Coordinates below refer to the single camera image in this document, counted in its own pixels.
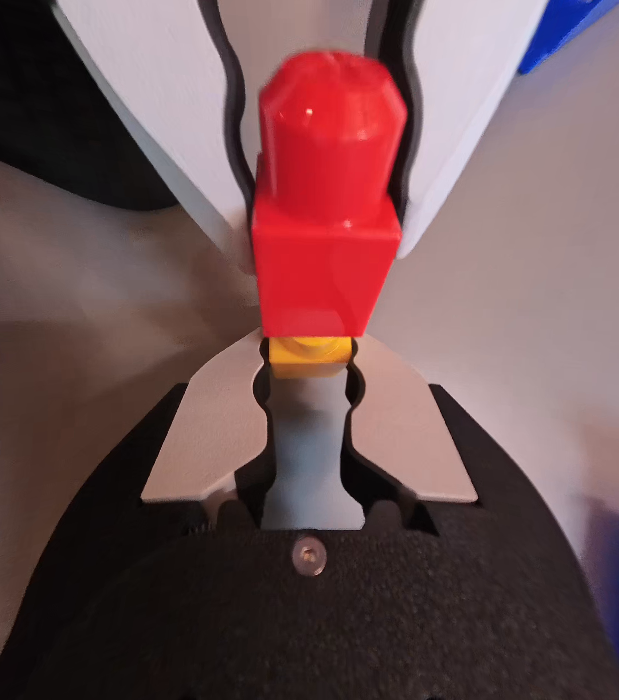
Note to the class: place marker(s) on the red mega block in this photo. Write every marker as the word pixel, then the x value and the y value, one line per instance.
pixel 325 262

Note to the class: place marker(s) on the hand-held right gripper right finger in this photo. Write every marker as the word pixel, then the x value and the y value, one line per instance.
pixel 407 437

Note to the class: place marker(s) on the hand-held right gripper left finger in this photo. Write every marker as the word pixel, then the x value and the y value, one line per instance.
pixel 211 432

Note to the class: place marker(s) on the yellow mega block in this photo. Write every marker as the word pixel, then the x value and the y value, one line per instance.
pixel 309 363

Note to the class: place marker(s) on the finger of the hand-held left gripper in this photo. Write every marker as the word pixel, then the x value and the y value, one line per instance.
pixel 167 82
pixel 462 82

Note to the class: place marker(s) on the blue plastic bin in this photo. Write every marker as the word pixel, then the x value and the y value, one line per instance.
pixel 560 27

